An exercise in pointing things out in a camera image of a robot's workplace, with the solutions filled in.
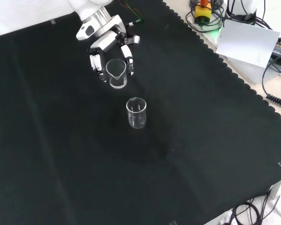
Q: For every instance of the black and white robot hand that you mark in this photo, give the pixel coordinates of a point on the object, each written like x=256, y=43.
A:
x=107, y=42

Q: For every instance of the pale white board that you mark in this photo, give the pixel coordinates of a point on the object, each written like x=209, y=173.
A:
x=245, y=43

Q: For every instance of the black bench cloth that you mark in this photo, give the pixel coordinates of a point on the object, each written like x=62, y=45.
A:
x=84, y=152

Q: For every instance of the wide clear glass beaker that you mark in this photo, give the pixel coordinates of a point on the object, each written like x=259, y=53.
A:
x=116, y=80

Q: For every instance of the grey tape strip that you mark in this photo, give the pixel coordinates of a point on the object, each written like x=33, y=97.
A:
x=53, y=21

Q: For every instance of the tall clear glass beaker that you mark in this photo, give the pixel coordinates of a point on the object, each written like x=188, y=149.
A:
x=136, y=117

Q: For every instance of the yellow stop button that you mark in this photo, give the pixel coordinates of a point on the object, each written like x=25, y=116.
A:
x=203, y=12

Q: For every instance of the grey metal bracket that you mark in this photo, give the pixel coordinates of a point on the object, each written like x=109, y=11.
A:
x=279, y=187

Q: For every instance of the grey box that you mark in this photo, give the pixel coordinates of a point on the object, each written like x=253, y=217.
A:
x=250, y=71

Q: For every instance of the white wrist camera shell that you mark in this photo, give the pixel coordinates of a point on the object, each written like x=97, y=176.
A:
x=84, y=31

